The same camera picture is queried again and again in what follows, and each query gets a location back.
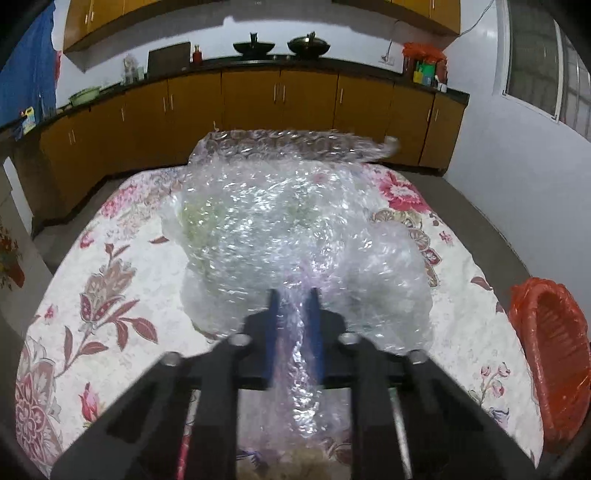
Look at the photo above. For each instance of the floral tablecloth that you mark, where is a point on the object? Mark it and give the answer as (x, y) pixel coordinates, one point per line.
(115, 258)

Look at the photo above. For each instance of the wall power outlet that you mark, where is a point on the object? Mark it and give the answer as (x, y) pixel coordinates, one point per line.
(387, 59)

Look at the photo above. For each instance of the wooden upper kitchen cabinets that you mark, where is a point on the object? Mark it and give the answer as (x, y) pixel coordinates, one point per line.
(92, 18)

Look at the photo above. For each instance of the red plastic bag on bottles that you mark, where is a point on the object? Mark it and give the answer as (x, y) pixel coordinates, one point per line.
(425, 51)

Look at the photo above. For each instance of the dark cutting board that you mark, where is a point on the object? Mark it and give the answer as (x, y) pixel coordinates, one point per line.
(168, 57)

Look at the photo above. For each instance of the clear jar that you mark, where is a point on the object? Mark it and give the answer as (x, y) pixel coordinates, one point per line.
(130, 69)

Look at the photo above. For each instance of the blue cloth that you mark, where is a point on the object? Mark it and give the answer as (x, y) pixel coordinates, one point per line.
(27, 64)

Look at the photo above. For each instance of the yellow packet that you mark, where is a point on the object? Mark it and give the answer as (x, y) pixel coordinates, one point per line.
(29, 119)

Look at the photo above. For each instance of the red plastic basket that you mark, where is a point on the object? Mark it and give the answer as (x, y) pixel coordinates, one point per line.
(556, 341)

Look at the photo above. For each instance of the green container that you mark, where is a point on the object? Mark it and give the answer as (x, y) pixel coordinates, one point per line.
(425, 74)

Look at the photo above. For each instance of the wooden lower kitchen cabinets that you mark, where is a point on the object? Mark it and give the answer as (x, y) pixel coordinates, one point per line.
(300, 101)

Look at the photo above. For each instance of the white panel with red flowers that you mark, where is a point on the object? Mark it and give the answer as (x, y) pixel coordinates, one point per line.
(11, 258)

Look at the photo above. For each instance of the black wok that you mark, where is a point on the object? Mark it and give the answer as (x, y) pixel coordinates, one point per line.
(254, 47)
(309, 46)

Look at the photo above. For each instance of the wooden kitchen cabinets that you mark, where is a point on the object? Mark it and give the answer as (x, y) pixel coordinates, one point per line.
(92, 18)
(300, 101)

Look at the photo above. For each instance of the barred window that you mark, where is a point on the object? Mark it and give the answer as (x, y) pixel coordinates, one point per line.
(545, 60)

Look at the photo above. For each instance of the green enamel pot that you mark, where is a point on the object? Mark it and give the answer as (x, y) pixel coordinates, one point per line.
(84, 96)

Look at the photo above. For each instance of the red bottle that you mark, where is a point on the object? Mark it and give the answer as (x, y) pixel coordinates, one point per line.
(197, 55)

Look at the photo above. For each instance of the black kitchen countertop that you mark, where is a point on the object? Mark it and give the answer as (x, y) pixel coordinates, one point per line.
(455, 94)

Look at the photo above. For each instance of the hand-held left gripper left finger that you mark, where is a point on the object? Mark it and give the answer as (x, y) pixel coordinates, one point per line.
(273, 337)

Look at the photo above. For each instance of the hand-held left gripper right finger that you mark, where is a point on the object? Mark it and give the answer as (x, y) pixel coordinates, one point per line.
(316, 337)

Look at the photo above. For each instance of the black wok right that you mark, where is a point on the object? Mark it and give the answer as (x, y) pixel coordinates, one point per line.
(309, 46)

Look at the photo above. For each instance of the clear bubble wrap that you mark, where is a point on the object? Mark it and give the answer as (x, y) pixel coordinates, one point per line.
(277, 221)

